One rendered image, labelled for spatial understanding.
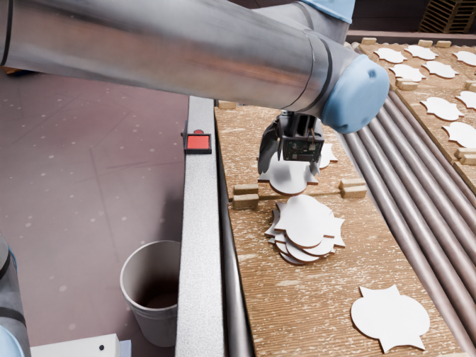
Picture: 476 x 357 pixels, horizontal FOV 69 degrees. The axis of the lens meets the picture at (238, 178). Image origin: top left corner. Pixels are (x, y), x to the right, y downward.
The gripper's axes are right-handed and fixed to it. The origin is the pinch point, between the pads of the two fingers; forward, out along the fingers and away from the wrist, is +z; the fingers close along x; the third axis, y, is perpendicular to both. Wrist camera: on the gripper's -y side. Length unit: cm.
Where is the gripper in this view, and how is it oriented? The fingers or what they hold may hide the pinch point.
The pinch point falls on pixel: (286, 169)
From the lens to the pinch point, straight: 72.5
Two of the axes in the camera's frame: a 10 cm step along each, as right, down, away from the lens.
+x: 10.0, 0.5, 0.4
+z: -0.6, 7.1, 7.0
